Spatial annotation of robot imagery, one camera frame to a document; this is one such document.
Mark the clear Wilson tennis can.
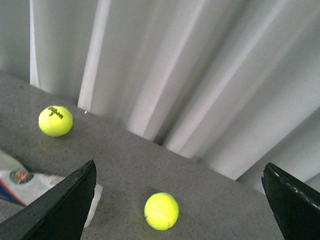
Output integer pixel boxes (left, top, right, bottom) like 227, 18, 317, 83
0, 149, 104, 229

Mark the right yellow tennis ball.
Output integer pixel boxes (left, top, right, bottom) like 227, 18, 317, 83
144, 192, 179, 231

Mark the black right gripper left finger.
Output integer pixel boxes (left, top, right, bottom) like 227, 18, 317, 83
0, 160, 97, 240

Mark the far Wilson tennis ball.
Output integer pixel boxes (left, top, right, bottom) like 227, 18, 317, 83
38, 105, 73, 137

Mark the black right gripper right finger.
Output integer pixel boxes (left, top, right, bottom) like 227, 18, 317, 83
261, 162, 320, 240

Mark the white pleated curtain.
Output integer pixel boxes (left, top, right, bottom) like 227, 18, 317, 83
0, 0, 320, 192

